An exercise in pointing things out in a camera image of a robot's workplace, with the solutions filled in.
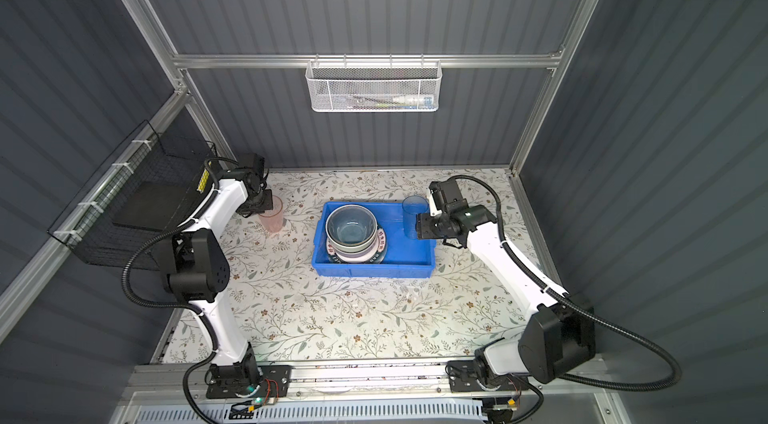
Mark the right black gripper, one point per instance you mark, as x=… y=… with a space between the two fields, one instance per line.
x=424 y=228

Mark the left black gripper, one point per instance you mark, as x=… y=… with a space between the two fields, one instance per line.
x=266 y=204

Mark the pink translucent plastic cup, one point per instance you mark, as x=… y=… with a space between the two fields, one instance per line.
x=273 y=220

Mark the blue translucent plastic cup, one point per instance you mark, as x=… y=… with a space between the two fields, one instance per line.
x=412 y=207

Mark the blue plastic bin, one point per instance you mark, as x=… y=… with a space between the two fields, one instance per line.
x=404 y=258

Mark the white plate dark green rim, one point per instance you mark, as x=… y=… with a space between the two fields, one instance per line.
x=380 y=234

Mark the dark blue ceramic bowl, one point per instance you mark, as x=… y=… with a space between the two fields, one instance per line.
x=351 y=214

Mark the green ceramic bowl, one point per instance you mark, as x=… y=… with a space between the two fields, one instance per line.
x=354 y=247

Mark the pink ceramic bowl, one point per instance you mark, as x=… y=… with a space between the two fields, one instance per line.
x=374 y=251

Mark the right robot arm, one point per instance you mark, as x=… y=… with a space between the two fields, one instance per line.
x=555 y=339

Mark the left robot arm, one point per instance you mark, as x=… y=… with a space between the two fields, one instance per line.
x=195 y=270

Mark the yellow tag on basket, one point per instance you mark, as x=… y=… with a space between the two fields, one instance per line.
x=205 y=181

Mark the white marker in basket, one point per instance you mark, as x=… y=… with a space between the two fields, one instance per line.
x=411 y=101

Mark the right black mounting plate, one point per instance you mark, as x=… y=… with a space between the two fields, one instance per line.
x=466 y=376

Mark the black mounting plate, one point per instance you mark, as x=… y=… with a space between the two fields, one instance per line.
x=466 y=376
x=265 y=381

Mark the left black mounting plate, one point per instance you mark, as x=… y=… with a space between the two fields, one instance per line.
x=265 y=381

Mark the black wire wall basket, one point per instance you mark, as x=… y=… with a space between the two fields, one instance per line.
x=151 y=188

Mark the white wire mesh basket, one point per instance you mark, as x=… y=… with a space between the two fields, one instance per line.
x=348 y=86

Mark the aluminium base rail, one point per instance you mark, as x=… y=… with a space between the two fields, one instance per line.
x=408 y=390

